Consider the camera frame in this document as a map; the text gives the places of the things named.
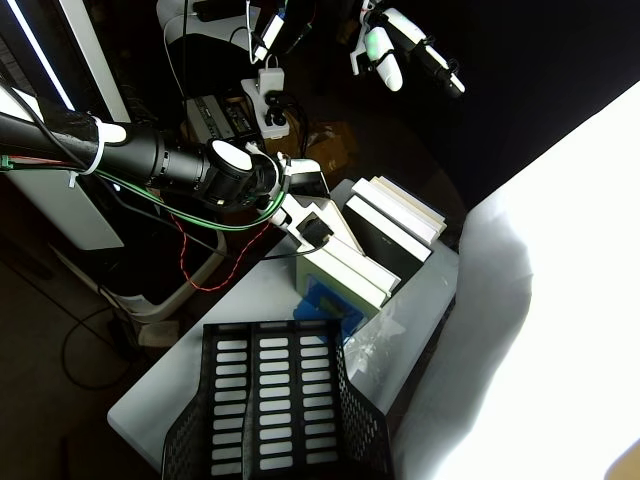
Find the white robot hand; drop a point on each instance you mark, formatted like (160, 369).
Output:
(385, 50)
(307, 172)

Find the brown cardboard box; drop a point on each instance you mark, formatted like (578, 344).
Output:
(332, 150)

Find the white power strip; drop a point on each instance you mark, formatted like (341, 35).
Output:
(275, 131)

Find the black power plug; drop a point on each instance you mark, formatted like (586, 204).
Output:
(277, 117)

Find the white spine book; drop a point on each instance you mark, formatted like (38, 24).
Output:
(380, 202)

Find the white plugged charger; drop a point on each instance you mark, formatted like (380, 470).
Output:
(271, 79)

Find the tan cover book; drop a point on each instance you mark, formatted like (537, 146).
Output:
(407, 202)

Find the dark cover book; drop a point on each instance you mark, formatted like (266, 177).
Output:
(385, 245)

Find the black spine Century book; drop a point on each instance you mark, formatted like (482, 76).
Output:
(420, 199)

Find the white hanging adapter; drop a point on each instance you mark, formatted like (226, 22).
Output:
(270, 35)

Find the grey metal power supply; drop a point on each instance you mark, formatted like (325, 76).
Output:
(205, 117)

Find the pale green book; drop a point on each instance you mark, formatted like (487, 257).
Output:
(345, 282)

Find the blue book stand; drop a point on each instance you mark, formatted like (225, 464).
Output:
(325, 310)

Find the dark backdrop curtain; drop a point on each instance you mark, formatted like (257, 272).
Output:
(550, 50)

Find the white rounded base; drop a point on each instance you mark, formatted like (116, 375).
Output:
(172, 30)

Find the black mesh file rack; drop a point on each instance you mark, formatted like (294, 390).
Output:
(253, 380)

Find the white framed light panel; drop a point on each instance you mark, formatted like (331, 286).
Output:
(95, 60)

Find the white curved floor frame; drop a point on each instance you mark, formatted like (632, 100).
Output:
(165, 300)

